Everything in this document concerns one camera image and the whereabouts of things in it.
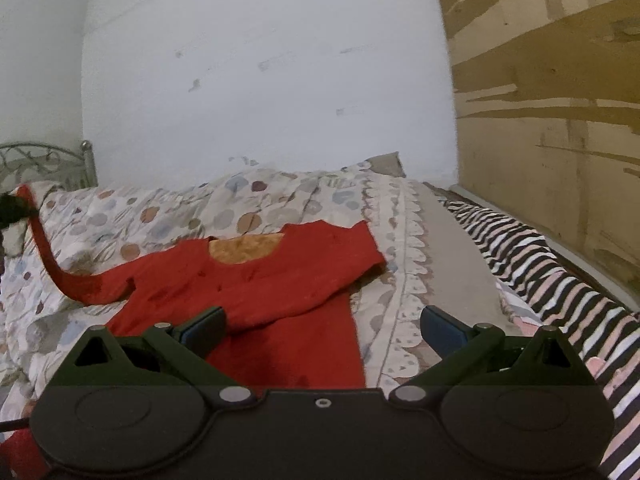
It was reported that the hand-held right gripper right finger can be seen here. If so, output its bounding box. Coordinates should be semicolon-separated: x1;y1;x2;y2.
390;305;596;406

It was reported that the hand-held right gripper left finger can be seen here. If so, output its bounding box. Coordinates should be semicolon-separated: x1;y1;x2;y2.
50;306;253;406

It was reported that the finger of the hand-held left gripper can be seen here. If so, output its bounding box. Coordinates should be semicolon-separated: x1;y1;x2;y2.
0;192;39;232

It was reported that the red top garment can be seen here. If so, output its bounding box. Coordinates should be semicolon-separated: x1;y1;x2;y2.
17;183;387;390

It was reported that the metal scrollwork bed headboard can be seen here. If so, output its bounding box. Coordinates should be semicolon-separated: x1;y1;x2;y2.
0;140;98;193

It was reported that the pink grey patterned cloth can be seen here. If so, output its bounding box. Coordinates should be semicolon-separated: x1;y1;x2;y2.
495;280;551;336

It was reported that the black white striped blanket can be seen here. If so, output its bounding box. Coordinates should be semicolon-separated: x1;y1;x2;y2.
440;199;640;480

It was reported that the pebble print bedsheet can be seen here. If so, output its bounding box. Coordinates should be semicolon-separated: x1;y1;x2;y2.
0;160;506;413

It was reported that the beige cushion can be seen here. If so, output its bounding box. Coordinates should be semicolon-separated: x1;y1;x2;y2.
367;151;407;179

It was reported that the worn wooden board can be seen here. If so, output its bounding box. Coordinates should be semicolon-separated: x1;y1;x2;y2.
425;0;640;296

